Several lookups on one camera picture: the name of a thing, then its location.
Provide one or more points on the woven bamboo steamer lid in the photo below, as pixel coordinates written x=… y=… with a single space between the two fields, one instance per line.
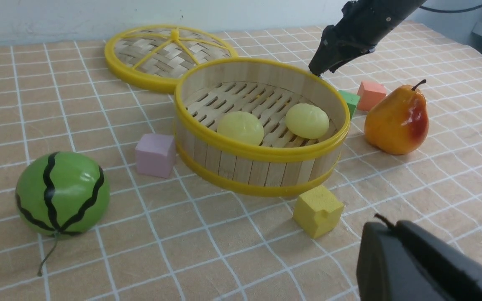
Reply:
x=155 y=57

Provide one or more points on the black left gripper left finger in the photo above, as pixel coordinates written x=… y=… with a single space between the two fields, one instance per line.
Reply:
x=386 y=271

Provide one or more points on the yellow foam cube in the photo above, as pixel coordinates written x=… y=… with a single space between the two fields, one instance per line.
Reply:
x=317 y=211

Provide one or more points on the orange toy pear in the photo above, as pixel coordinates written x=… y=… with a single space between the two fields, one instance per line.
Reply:
x=399 y=124

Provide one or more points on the purple foam cube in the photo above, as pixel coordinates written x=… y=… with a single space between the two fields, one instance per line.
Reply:
x=156 y=155

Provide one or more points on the green foam cube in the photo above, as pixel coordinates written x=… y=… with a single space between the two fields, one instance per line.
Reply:
x=351 y=100

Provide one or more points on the orange foam cube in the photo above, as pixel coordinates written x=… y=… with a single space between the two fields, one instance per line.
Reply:
x=370 y=94

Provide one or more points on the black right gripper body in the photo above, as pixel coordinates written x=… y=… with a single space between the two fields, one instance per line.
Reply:
x=363 y=25

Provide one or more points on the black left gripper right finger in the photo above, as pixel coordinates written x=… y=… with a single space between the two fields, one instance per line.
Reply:
x=458 y=276

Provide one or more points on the green toy watermelon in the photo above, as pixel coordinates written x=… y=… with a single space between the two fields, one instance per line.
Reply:
x=62 y=194

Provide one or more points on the checkered orange tablecloth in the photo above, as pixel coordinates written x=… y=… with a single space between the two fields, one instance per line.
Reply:
x=182 y=238

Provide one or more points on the bamboo steamer tray yellow rim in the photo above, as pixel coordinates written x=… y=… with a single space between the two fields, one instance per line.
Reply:
x=283 y=164

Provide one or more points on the yellow bun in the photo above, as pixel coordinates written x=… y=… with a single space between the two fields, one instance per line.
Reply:
x=307 y=121
x=241 y=126

